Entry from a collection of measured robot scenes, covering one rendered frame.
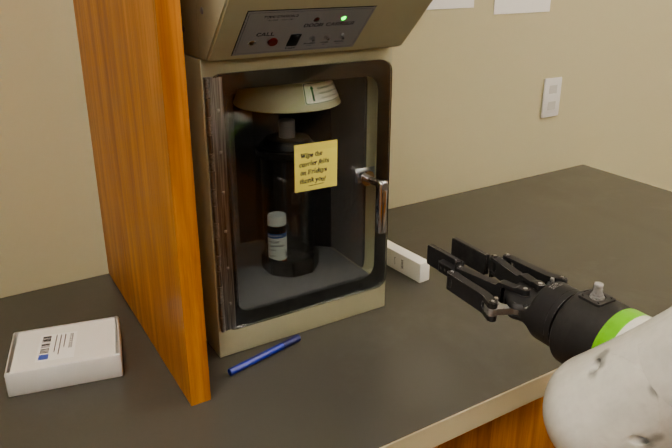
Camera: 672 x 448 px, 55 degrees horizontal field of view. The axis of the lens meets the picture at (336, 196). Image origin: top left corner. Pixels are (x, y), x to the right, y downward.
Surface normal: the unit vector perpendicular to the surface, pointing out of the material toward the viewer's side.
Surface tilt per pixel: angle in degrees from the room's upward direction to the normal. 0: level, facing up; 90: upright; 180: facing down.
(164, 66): 90
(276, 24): 135
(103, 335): 0
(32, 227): 90
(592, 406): 73
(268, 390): 0
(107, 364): 90
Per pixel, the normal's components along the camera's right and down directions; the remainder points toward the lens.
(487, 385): 0.00, -0.94
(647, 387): -0.80, -0.01
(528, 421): 0.52, 0.29
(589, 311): -0.47, -0.69
